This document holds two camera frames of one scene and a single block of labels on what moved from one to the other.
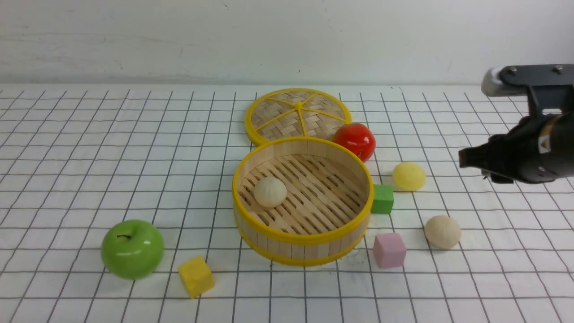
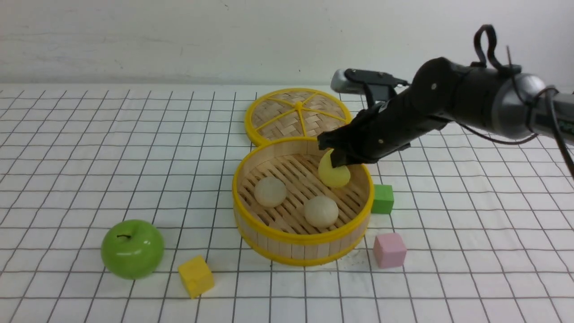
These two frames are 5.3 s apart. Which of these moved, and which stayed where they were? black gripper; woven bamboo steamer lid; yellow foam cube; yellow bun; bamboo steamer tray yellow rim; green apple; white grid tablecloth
Moved: black gripper; yellow bun
Stayed: woven bamboo steamer lid; white grid tablecloth; green apple; bamboo steamer tray yellow rim; yellow foam cube
